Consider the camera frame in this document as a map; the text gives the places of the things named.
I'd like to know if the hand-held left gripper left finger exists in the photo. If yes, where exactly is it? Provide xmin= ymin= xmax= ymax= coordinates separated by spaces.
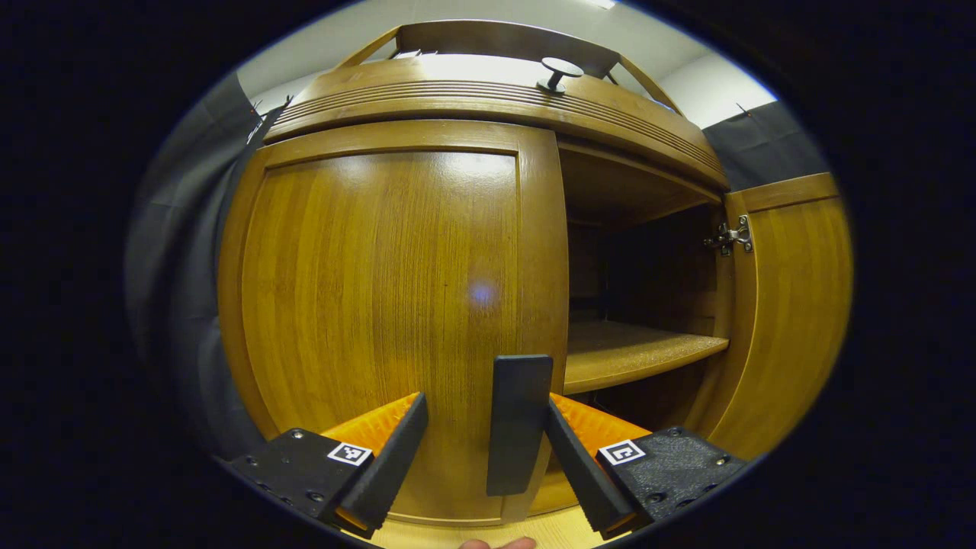
xmin=225 ymin=393 xmax=429 ymax=538

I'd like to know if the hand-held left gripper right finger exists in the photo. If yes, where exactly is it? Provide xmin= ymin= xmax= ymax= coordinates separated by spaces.
xmin=543 ymin=393 xmax=756 ymax=538

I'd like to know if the black door handle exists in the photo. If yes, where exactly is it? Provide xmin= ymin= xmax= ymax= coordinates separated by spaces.
xmin=486 ymin=355 xmax=554 ymax=497

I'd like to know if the wooden cabinet door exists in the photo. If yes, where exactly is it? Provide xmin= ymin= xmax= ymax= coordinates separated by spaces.
xmin=219 ymin=120 xmax=570 ymax=527
xmin=686 ymin=172 xmax=855 ymax=461

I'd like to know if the wooden double-door shoe cabinet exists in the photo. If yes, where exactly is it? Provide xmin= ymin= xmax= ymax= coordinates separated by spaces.
xmin=217 ymin=19 xmax=855 ymax=528

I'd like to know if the wooden inner cabinet shelf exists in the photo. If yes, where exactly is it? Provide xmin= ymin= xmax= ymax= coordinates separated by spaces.
xmin=564 ymin=320 xmax=730 ymax=395

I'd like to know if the metal door hinge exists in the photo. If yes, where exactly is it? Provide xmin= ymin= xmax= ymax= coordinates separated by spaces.
xmin=703 ymin=215 xmax=754 ymax=256

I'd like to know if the ribbed wooden cabinet drawer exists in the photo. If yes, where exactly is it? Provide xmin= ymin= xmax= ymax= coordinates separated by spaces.
xmin=265 ymin=57 xmax=730 ymax=191

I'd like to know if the round black drawer knob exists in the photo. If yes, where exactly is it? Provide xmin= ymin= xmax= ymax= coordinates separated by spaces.
xmin=536 ymin=57 xmax=585 ymax=95

